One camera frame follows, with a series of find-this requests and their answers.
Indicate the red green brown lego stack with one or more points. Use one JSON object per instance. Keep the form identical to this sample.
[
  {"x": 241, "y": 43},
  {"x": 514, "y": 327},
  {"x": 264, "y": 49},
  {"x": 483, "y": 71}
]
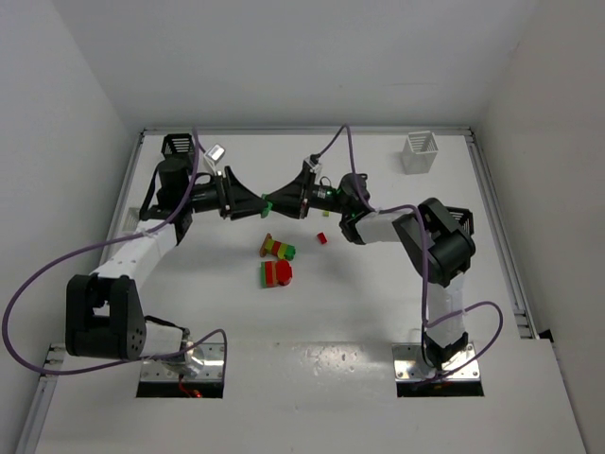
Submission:
[{"x": 278, "y": 273}]

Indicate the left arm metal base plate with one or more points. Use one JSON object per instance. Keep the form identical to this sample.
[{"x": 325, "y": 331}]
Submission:
[{"x": 204, "y": 364}]

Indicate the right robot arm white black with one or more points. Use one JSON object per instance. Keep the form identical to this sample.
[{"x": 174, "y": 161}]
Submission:
[{"x": 438, "y": 240}]

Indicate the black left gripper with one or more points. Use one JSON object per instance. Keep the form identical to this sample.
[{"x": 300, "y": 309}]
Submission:
[{"x": 224, "y": 195}]

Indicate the small red sloped lego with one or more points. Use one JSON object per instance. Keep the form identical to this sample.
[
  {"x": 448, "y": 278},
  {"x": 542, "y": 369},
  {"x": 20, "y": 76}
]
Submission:
[{"x": 321, "y": 238}]

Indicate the white slotted container far right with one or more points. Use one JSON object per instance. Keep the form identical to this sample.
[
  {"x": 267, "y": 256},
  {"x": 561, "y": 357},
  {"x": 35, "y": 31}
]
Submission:
[{"x": 419, "y": 152}]

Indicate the black slotted container right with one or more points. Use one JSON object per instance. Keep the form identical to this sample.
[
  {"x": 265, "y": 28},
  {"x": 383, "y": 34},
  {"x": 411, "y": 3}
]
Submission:
[{"x": 459, "y": 226}]

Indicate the green lego brick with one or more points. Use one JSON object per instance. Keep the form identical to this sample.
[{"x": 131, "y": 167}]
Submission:
[{"x": 266, "y": 211}]

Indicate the white slotted container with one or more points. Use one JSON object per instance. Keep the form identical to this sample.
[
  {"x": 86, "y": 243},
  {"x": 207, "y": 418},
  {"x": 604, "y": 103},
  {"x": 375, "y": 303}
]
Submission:
[
  {"x": 419, "y": 152},
  {"x": 131, "y": 220}
]

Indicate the black slotted container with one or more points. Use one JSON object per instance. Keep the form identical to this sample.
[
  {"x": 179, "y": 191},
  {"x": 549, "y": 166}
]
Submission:
[
  {"x": 459, "y": 226},
  {"x": 179, "y": 146}
]

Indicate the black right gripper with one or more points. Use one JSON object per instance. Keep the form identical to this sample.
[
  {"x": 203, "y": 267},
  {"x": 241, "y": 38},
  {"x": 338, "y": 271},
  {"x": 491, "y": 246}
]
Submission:
[{"x": 304, "y": 195}]

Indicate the black slotted container far left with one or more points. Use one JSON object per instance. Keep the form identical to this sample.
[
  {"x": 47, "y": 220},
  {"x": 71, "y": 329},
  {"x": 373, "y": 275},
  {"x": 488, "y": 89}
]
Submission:
[{"x": 179, "y": 146}]

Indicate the white slotted container near left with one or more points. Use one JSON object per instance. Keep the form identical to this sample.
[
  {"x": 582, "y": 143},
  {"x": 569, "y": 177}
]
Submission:
[{"x": 131, "y": 220}]

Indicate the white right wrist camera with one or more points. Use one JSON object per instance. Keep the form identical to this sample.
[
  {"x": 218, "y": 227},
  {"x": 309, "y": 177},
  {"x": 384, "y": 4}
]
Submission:
[{"x": 313, "y": 163}]

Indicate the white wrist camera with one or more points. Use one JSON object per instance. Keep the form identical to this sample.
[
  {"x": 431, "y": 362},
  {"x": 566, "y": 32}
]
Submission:
[
  {"x": 212, "y": 157},
  {"x": 313, "y": 163}
]

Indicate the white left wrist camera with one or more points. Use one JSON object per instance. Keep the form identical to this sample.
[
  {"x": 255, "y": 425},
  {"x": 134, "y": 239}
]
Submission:
[{"x": 212, "y": 157}]

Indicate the multicolour lego stack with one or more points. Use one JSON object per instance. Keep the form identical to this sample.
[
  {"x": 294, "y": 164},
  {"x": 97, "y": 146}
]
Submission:
[{"x": 276, "y": 248}]

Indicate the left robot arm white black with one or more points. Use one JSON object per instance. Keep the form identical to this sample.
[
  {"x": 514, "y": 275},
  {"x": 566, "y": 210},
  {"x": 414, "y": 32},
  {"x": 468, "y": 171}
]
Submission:
[{"x": 104, "y": 315}]

